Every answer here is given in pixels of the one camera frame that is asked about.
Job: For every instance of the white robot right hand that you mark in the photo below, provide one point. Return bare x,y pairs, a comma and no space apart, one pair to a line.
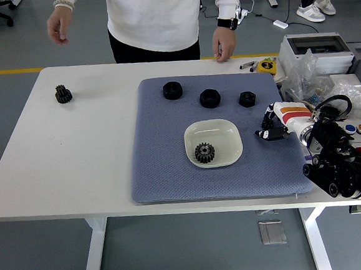
293,113

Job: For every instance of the person's right hand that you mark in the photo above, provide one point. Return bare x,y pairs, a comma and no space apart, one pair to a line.
58,27

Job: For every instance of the person's left hand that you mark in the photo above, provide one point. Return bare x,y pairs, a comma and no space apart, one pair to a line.
225,44

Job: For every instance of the small black gear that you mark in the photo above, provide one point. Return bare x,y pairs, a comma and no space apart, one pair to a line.
265,124

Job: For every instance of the large black gear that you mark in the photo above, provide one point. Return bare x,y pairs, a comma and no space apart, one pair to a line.
201,155

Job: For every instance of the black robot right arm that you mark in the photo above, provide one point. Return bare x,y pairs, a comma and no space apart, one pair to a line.
343,175

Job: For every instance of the small black hex nut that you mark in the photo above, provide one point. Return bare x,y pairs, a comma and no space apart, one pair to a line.
247,99

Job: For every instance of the large black hex nut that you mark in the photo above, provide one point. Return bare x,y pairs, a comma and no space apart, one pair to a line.
172,91
210,99

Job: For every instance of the black wristwatch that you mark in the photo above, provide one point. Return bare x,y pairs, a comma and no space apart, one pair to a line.
228,23

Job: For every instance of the silver metal clip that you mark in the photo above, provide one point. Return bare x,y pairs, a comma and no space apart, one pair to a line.
247,64

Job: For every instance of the white power strip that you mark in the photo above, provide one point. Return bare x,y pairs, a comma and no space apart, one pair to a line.
243,12

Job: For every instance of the small black-tipped metal tool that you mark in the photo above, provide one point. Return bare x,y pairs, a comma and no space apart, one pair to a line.
253,68

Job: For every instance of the clear plastic bag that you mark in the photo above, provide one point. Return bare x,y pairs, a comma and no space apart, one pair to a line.
305,72

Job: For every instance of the yellow tape measure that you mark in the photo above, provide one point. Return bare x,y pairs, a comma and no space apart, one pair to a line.
267,66

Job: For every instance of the white power adapter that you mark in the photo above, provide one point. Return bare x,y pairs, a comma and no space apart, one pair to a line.
279,23

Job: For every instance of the black double gear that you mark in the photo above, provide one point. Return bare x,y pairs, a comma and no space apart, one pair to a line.
63,94

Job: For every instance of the bubble wrap bag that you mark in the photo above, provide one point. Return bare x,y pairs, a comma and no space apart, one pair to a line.
358,96

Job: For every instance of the white square dish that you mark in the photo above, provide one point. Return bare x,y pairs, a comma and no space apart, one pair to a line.
217,132

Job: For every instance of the grey floor socket cover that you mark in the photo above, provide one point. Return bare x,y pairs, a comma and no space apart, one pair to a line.
272,231

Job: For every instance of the white table leg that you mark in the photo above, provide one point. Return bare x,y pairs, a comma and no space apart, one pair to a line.
317,249
94,257

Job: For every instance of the blue-grey textured mat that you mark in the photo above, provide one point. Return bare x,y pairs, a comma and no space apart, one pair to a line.
164,173

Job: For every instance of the white electrical enclosure box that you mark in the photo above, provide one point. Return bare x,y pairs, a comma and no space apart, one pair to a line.
334,58

